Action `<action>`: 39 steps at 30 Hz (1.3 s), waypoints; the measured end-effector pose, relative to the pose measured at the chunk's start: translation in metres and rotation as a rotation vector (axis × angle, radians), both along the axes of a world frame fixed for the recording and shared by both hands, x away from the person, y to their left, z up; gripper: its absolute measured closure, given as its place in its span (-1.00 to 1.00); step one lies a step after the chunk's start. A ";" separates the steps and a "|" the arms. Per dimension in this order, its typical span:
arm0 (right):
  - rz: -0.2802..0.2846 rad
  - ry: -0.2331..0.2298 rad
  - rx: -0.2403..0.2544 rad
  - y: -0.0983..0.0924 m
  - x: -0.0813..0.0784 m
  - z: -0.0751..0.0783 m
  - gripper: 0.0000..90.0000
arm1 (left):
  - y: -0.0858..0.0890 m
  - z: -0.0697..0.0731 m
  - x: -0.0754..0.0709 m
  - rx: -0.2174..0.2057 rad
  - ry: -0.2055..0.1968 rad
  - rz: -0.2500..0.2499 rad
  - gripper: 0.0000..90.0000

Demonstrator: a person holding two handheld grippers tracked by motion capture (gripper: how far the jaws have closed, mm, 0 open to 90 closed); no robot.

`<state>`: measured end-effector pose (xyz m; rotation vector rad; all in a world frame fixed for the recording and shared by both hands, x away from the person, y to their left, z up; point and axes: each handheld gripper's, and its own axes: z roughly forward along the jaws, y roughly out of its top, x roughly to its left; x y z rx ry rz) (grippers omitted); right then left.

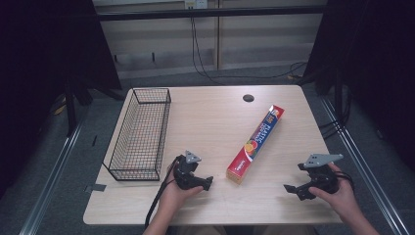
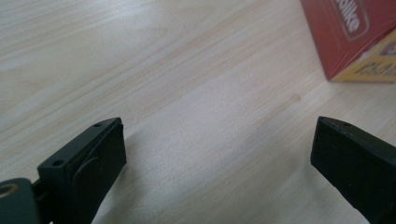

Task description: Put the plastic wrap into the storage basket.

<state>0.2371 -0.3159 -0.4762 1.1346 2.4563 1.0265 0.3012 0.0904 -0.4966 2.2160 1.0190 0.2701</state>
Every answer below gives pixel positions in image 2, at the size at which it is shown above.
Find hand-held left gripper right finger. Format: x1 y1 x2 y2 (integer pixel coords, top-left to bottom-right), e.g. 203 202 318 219
310 116 396 224

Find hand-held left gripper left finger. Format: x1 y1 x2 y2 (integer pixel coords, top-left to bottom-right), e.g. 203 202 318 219
36 117 128 224

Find red and yellow box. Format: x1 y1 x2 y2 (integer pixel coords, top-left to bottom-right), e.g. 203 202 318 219
300 0 396 83

